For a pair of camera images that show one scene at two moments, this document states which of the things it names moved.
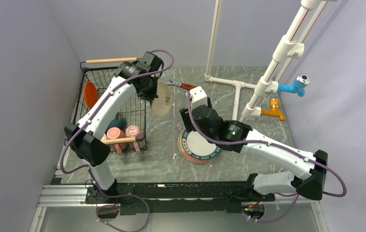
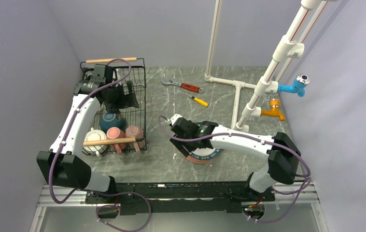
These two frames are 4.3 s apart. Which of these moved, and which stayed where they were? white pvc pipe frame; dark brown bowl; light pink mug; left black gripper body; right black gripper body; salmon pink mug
Moved: right black gripper body; left black gripper body
Stayed: dark brown bowl; light pink mug; white pvc pipe frame; salmon pink mug
